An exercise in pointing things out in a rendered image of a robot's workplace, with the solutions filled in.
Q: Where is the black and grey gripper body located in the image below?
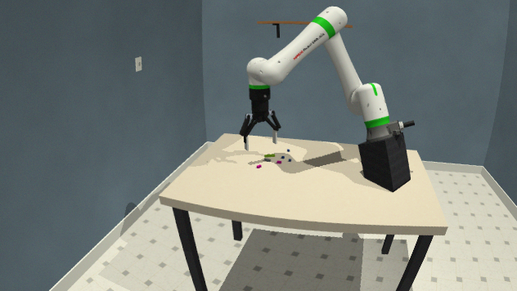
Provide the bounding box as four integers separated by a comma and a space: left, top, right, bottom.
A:
251, 100, 269, 123

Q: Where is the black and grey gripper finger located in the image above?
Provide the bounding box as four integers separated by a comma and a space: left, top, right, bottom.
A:
240, 114, 261, 151
263, 110, 281, 144

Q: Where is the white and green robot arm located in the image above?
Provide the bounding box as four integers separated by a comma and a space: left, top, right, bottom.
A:
246, 7, 415, 142

